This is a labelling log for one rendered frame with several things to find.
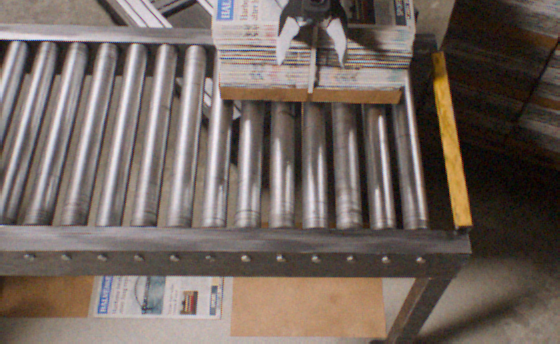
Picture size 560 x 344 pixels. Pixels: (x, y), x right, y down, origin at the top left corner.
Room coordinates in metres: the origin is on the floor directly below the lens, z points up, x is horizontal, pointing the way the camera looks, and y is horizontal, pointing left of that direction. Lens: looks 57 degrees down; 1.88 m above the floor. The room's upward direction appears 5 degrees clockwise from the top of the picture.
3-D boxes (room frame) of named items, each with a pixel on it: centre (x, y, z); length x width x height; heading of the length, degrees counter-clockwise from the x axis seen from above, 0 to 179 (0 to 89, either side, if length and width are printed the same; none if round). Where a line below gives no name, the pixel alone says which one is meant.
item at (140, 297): (0.73, 0.41, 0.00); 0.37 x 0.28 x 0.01; 95
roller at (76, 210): (0.72, 0.44, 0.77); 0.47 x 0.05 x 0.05; 5
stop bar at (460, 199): (0.77, -0.29, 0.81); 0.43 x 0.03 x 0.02; 5
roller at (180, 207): (0.74, 0.25, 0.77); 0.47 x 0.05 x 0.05; 5
